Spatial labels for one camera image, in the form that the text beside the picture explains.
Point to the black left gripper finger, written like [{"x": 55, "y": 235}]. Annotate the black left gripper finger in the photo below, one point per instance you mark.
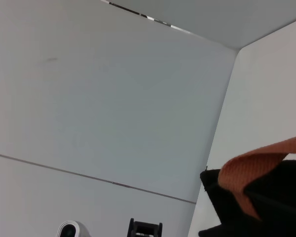
[{"x": 145, "y": 230}]

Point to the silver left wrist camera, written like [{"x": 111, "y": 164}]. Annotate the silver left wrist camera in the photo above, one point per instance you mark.
[{"x": 71, "y": 229}]

